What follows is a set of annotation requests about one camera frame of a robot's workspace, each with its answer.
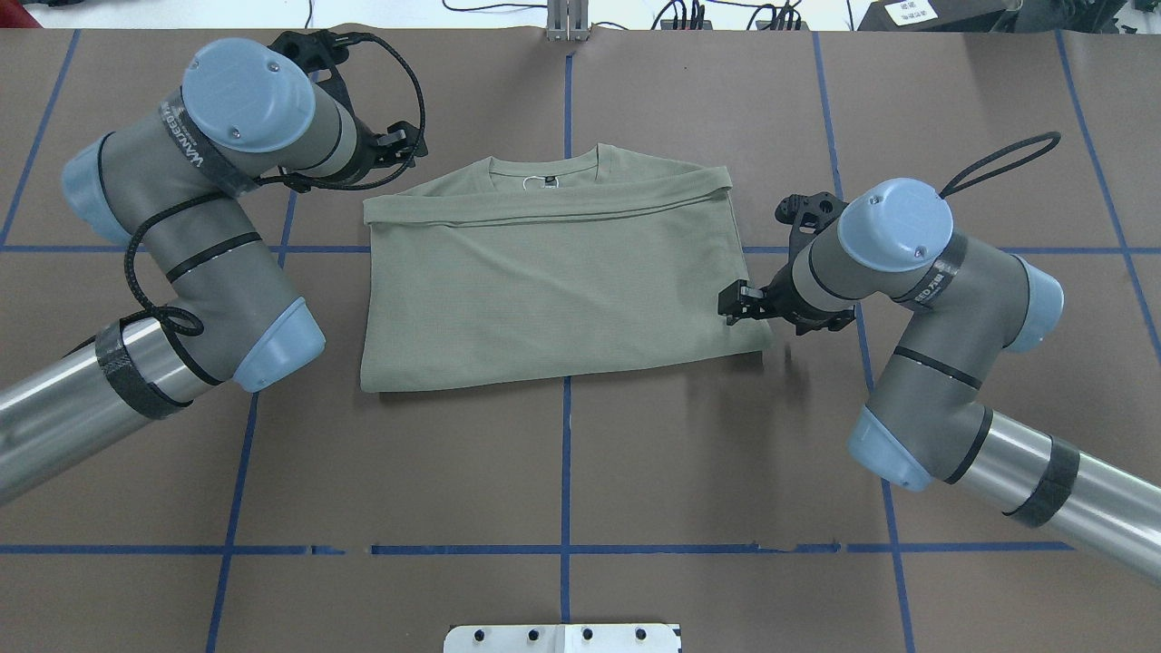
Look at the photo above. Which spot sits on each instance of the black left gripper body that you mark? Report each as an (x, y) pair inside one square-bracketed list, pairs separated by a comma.
[(366, 151)]

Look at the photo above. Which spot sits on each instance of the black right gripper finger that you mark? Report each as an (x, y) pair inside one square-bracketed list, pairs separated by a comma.
[(741, 301)]

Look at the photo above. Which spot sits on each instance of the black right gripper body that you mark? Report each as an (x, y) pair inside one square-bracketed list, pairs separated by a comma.
[(780, 297)]

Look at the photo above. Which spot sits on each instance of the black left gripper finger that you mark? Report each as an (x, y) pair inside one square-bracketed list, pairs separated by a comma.
[(400, 146)]

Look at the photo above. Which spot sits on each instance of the olive green long-sleeve shirt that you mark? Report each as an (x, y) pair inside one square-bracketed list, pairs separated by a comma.
[(510, 271)]

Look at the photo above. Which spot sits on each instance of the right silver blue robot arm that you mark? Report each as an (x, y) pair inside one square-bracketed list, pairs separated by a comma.
[(923, 420)]

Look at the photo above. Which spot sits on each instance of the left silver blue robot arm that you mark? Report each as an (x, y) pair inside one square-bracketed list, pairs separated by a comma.
[(214, 304)]

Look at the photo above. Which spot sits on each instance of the orange black connector board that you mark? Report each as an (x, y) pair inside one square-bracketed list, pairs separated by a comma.
[(741, 16)]

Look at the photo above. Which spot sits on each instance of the white labelled black box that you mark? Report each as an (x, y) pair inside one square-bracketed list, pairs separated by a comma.
[(936, 16)]

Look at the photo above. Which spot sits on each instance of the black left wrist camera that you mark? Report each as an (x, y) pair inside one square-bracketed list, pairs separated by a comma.
[(316, 52)]

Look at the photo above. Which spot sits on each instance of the aluminium frame post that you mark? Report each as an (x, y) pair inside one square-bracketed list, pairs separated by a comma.
[(567, 21)]

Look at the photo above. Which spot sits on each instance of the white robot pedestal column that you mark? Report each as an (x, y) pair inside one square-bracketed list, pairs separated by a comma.
[(591, 637)]

